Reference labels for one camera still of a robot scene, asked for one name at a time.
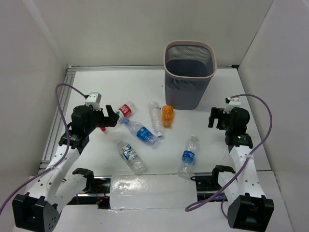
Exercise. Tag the grey mesh waste bin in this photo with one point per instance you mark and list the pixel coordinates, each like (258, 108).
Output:
(189, 67)

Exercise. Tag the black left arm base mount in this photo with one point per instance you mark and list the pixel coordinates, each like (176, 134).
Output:
(96, 192)

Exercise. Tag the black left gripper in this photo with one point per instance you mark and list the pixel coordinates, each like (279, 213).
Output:
(106, 117)

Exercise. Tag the blue label crushed bottle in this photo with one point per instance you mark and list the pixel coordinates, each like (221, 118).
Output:
(187, 160)

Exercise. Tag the blue label blue cap bottle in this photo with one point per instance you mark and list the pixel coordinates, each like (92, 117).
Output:
(141, 132)

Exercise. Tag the green white label bottle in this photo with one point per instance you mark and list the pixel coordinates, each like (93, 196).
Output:
(132, 159)

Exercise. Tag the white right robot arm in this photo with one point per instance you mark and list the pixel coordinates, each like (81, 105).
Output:
(249, 208)

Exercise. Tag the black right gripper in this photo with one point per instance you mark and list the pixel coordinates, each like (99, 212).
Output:
(217, 113)

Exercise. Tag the clear unlabelled plastic bottle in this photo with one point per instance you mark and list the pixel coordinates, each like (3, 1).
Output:
(155, 117)

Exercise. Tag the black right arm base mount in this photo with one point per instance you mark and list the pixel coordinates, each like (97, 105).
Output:
(207, 185)

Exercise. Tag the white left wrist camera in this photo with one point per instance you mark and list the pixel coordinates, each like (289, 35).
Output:
(93, 101)

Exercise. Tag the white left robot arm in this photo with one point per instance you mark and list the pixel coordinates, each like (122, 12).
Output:
(40, 208)

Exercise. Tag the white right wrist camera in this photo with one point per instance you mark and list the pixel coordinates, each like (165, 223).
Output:
(231, 104)

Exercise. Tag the red label plastic bottle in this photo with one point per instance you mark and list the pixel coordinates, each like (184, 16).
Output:
(125, 111)

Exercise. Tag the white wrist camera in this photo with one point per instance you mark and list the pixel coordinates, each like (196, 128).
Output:
(231, 104)
(93, 101)

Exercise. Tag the orange plastic bottle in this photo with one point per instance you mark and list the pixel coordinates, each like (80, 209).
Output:
(167, 115)

